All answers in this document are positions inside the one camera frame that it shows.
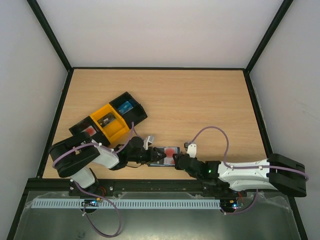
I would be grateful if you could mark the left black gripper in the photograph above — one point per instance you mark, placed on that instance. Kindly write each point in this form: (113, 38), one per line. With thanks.
(152, 155)

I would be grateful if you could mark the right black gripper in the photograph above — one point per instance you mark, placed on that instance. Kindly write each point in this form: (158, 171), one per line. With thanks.
(180, 162)

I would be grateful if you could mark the white red dot card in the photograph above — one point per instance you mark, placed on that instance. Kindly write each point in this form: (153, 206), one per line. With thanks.
(170, 151)

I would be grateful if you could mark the navy blue card holder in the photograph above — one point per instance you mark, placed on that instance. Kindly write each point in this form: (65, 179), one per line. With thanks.
(160, 163)

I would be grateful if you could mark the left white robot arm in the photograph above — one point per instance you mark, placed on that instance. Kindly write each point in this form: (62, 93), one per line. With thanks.
(72, 156)

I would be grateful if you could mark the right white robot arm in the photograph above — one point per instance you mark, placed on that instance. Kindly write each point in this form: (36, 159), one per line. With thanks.
(277, 172)

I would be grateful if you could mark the blue card in bin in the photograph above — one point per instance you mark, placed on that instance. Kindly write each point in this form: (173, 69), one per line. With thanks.
(126, 107)

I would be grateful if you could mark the black vip card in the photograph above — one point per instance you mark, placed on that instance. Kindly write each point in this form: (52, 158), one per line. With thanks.
(105, 120)

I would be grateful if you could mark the black bin right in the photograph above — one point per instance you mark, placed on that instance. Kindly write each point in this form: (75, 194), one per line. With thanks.
(135, 116)

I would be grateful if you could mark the black bin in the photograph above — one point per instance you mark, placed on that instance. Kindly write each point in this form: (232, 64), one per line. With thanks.
(135, 116)
(99, 137)

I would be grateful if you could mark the yellow bin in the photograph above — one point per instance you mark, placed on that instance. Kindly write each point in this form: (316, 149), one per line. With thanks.
(115, 129)

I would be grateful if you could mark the black bin left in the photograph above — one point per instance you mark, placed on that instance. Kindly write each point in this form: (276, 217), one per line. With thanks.
(99, 137)

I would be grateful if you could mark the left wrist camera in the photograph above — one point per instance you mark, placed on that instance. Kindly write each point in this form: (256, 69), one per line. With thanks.
(148, 141)

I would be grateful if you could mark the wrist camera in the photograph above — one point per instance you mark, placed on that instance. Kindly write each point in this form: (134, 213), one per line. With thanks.
(191, 149)
(148, 141)

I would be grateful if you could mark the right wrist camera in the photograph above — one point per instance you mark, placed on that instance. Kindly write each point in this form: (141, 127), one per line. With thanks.
(191, 149)

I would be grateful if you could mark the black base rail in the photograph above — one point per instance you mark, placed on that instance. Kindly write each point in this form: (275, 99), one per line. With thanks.
(115, 187)

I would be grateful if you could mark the light blue cable duct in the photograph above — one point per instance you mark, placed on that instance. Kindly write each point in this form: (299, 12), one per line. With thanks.
(175, 204)

